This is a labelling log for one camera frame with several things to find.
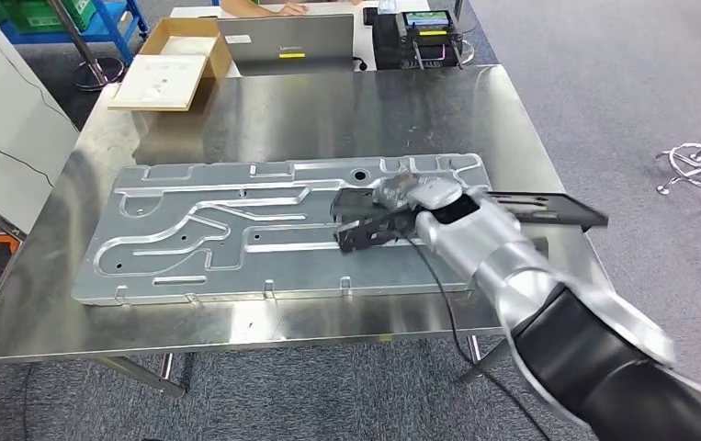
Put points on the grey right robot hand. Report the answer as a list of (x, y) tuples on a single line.
[(395, 192)]

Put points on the black plastic plate holder part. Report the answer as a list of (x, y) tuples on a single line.
[(557, 213)]

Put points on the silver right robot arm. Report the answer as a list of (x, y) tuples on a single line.
[(478, 237)]

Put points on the person's forearm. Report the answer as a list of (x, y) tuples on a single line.
[(259, 6)]

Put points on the stainless steel workbench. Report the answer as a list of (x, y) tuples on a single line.
[(325, 115)]

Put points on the blue metal shelf rack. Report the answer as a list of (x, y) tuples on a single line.
[(120, 27)]

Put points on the black device with screen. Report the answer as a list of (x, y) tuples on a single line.
[(392, 52)]

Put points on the grey laptop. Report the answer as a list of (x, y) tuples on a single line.
[(289, 42)]

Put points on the stamped grey metal panel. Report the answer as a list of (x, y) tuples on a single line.
[(204, 268)]

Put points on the open cardboard box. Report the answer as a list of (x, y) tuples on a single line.
[(155, 82)]

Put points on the steel side table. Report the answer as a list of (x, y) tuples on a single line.
[(9, 134)]

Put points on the green plastic crate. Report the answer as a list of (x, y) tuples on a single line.
[(39, 15)]

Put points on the chrome stanchion post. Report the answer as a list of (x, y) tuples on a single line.
[(97, 73)]

